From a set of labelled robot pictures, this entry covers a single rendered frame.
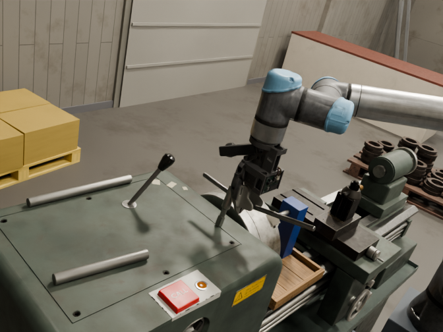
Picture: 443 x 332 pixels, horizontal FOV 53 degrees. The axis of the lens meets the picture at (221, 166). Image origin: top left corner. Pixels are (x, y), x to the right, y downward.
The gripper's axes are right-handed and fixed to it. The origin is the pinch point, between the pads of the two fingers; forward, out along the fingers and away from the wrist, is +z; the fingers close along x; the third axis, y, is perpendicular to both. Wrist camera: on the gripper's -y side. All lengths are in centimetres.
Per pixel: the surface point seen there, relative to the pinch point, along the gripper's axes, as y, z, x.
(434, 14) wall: -368, -3, 1126
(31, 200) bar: -29.9, 5.5, -37.5
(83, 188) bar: -29.6, 5.5, -24.6
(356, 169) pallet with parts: -105, 123, 344
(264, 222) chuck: -2.3, 12.4, 18.4
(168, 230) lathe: -7.6, 7.3, -14.4
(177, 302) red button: 11.9, 6.1, -28.3
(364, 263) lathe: 14, 40, 73
